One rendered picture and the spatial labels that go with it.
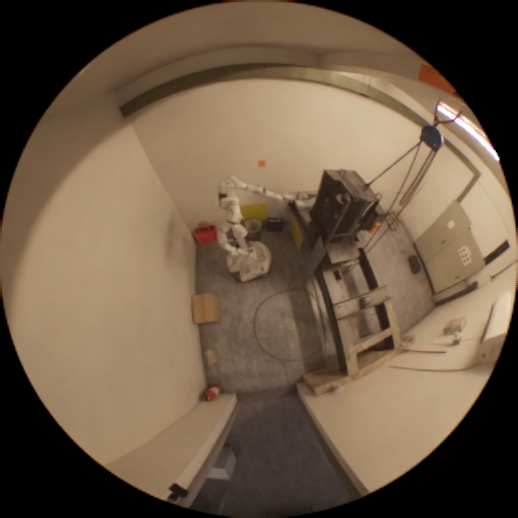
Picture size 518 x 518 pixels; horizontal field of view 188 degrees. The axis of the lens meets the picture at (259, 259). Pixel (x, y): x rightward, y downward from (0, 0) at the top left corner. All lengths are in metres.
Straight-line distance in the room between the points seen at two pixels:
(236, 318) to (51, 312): 2.25
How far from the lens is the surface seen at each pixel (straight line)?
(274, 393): 2.61
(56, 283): 1.12
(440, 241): 4.24
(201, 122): 1.95
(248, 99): 1.92
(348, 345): 2.01
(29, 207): 1.17
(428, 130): 1.20
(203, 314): 2.35
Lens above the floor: 2.42
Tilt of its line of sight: 63 degrees down
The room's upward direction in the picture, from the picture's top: 7 degrees counter-clockwise
